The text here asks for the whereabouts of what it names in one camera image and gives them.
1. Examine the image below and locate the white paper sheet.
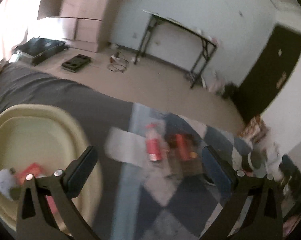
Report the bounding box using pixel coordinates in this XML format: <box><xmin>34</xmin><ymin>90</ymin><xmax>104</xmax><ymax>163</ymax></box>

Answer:
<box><xmin>104</xmin><ymin>127</ymin><xmax>148</xmax><ymax>168</ymax></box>

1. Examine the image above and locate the dark red Huangshan box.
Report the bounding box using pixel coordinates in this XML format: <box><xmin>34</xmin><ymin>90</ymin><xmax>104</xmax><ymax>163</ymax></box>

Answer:
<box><xmin>167</xmin><ymin>134</ymin><xmax>198</xmax><ymax>161</ymax></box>

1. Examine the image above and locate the black round tin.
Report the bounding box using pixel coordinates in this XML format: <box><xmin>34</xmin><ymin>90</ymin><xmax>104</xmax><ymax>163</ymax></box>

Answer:
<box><xmin>247</xmin><ymin>150</ymin><xmax>265</xmax><ymax>172</ymax></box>

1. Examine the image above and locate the dark grey bed sheet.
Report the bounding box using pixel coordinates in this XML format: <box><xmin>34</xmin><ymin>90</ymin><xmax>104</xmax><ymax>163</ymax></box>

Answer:
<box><xmin>0</xmin><ymin>63</ymin><xmax>133</xmax><ymax>239</ymax></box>

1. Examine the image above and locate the black cable on floor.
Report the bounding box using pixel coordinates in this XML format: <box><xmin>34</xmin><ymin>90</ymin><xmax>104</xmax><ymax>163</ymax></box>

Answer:
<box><xmin>107</xmin><ymin>51</ymin><xmax>129</xmax><ymax>74</ymax></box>

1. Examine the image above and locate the pink plastic bag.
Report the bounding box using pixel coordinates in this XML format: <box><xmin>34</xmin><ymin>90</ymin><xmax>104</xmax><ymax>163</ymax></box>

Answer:
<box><xmin>208</xmin><ymin>72</ymin><xmax>225</xmax><ymax>94</ymax></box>

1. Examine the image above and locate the dark door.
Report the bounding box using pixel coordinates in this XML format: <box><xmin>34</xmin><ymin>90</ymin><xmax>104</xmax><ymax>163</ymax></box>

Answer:
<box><xmin>231</xmin><ymin>24</ymin><xmax>301</xmax><ymax>123</ymax></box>

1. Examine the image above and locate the red double happiness box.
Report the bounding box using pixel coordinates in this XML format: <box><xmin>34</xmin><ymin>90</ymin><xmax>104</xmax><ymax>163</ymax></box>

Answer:
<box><xmin>15</xmin><ymin>163</ymin><xmax>58</xmax><ymax>215</ymax></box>

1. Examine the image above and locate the wooden wardrobe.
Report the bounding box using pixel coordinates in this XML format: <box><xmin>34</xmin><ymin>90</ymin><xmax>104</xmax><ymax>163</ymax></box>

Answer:
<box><xmin>38</xmin><ymin>0</ymin><xmax>112</xmax><ymax>53</ymax></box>

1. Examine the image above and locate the black foam tray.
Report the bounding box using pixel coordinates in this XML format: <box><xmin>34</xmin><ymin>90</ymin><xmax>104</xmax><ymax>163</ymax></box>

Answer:
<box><xmin>61</xmin><ymin>54</ymin><xmax>91</xmax><ymax>73</ymax></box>

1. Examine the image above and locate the beige plastic basin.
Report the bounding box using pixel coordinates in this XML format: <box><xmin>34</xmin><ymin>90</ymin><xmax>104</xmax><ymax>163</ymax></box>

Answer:
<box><xmin>0</xmin><ymin>104</ymin><xmax>89</xmax><ymax>231</ymax></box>

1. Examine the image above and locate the open black suitcase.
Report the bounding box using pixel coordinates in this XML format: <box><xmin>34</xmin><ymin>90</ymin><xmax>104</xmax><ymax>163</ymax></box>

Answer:
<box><xmin>14</xmin><ymin>37</ymin><xmax>69</xmax><ymax>66</ymax></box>

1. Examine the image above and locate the printed cardboard box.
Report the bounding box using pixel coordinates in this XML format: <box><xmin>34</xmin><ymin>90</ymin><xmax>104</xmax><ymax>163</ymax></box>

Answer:
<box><xmin>240</xmin><ymin>115</ymin><xmax>268</xmax><ymax>143</ymax></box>

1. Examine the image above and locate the black leg folding table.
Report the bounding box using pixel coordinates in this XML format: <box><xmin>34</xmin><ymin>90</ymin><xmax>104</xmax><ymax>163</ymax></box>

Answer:
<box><xmin>132</xmin><ymin>10</ymin><xmax>218</xmax><ymax>88</ymax></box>

